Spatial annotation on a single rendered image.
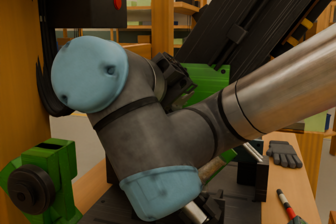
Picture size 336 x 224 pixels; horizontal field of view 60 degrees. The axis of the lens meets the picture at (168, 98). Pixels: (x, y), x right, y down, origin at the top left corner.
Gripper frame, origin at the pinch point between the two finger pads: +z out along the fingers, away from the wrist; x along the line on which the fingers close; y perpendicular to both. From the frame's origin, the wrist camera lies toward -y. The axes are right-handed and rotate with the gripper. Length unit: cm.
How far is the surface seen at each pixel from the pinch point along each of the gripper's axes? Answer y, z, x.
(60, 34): -335, 845, 652
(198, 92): 4.7, 5.8, -1.9
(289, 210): 1.4, 19.6, -36.6
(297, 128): 16.0, 18.1, -22.4
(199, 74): 7.6, 5.8, 0.9
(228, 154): 1.1, 5.6, -16.4
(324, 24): 109, 237, 7
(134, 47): -9, 57, 40
